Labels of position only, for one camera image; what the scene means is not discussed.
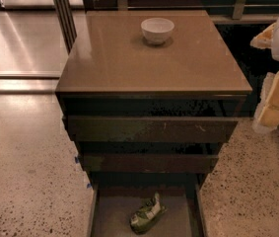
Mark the brown drawer cabinet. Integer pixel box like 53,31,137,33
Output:
55,11,251,186

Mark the blue tape piece upper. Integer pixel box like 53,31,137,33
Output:
74,157,80,164

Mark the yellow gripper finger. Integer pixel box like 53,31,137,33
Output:
252,71,279,133
250,23,275,49

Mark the white ceramic bowl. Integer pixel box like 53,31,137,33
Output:
141,18,174,44

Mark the middle drawer front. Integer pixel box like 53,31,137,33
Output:
80,153,219,173

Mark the top drawer front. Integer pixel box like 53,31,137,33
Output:
67,116,238,143

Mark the open bottom drawer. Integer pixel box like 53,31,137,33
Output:
87,185,208,237

